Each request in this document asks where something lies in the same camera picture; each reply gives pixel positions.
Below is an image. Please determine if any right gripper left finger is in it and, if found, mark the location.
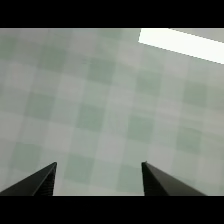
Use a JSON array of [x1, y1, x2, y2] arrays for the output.
[[0, 161, 58, 197]]

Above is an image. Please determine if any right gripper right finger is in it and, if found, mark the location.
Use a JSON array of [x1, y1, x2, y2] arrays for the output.
[[140, 161, 207, 197]]

